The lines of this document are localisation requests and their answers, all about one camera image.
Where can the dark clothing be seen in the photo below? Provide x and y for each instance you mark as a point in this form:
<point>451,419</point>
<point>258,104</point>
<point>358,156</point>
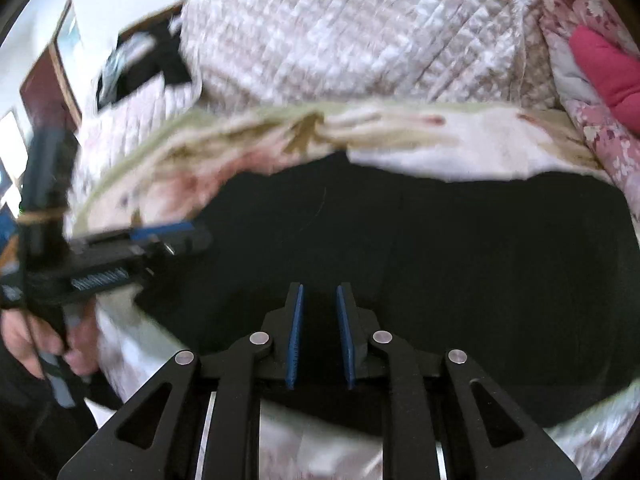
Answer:
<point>150,65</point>

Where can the printed fleece blanket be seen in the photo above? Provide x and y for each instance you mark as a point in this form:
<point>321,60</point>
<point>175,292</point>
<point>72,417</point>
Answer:
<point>400,130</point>

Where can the wooden door frame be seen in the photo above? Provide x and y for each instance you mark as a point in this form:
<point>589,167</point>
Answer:
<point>55,90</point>

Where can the pink cloth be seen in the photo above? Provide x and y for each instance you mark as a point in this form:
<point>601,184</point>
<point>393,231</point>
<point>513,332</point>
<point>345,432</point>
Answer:
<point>605,70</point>

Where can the pink floral comforter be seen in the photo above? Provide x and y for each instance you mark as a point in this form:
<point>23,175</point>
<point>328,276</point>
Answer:
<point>600,130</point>

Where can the black pants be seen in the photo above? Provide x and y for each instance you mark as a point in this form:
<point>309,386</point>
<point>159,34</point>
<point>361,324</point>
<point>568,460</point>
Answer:
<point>425,270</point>

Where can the person's left hand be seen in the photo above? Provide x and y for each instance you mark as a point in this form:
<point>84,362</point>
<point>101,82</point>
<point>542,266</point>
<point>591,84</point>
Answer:
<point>20,342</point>

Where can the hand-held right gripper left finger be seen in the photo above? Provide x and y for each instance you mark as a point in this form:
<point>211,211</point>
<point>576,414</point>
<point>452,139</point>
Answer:
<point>296,340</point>

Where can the person's left forearm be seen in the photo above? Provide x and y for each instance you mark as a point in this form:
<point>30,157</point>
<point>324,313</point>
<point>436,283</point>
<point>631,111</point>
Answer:
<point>25,420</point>

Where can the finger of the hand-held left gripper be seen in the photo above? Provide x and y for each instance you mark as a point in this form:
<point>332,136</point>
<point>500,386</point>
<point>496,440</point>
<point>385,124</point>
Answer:
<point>160,231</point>
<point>187,247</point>

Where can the white quilted bedspread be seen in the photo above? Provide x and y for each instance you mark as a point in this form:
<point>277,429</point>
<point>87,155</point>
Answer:
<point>350,35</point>

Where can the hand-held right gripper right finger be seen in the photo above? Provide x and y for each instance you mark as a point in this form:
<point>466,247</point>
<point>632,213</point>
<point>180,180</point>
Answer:
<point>347,335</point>

